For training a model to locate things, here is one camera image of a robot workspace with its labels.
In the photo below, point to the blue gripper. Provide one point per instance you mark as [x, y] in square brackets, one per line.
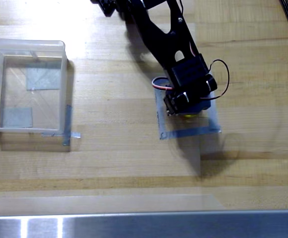
[172, 105]

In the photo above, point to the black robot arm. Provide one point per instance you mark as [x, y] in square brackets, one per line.
[159, 32]

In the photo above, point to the clear plastic box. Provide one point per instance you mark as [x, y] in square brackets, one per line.
[64, 86]

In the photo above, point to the blue-grey corner tape strip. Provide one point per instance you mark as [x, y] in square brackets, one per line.
[67, 121]
[75, 135]

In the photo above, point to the large grey tape patch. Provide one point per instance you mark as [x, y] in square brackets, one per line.
[43, 78]

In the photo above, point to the small grey tape patch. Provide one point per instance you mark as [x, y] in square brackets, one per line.
[17, 117]

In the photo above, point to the steel table edge rail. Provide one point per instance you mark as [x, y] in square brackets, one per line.
[159, 225]

